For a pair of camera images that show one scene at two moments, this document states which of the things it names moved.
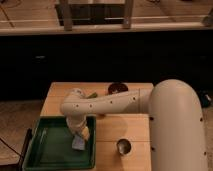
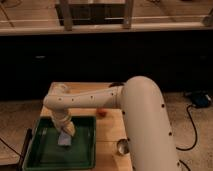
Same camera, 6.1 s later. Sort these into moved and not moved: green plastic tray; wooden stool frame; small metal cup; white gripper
Moved: white gripper
Not moved: small metal cup; green plastic tray; wooden stool frame
